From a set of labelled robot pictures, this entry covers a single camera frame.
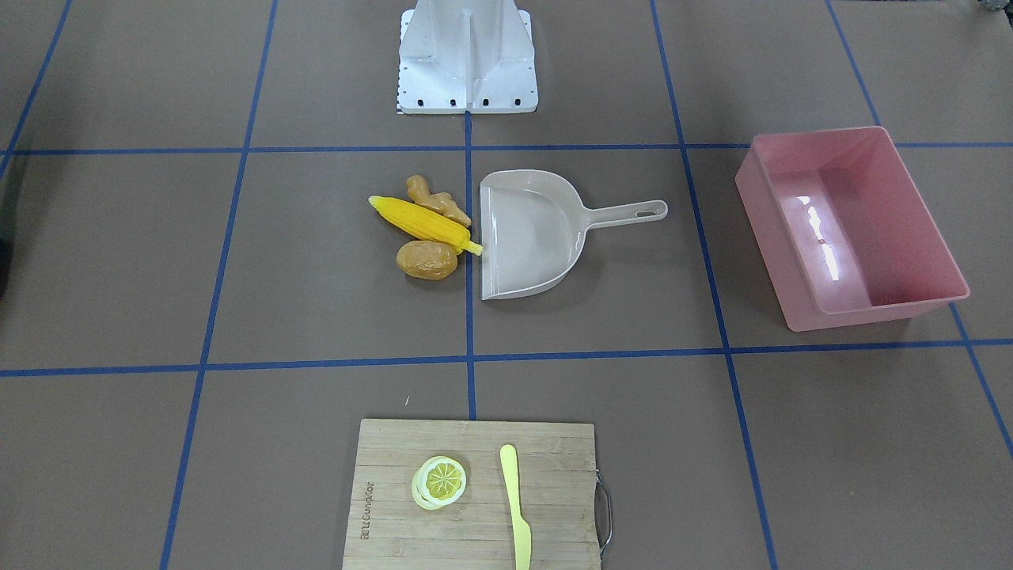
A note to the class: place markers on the yellow plastic toy knife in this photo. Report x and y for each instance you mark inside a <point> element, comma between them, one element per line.
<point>522,534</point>

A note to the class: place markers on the toy ginger root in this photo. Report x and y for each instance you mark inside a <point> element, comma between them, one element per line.
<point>442,203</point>

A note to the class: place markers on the beige plastic dustpan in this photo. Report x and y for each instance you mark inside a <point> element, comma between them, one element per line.
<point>534,226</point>

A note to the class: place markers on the bamboo cutting board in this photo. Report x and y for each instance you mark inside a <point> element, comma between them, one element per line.
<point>557,496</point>

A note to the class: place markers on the yellow toy corn cob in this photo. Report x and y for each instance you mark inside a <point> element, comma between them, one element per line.
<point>425,225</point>

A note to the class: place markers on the brown toy potato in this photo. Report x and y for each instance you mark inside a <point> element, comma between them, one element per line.
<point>427,260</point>

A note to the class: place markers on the pink plastic bin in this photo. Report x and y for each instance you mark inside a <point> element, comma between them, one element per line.
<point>844,233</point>

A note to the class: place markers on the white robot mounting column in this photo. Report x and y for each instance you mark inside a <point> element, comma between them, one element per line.
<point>466,57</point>

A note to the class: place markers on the yellow toy lemon slices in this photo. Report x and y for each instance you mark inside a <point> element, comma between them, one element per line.
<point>439,482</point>

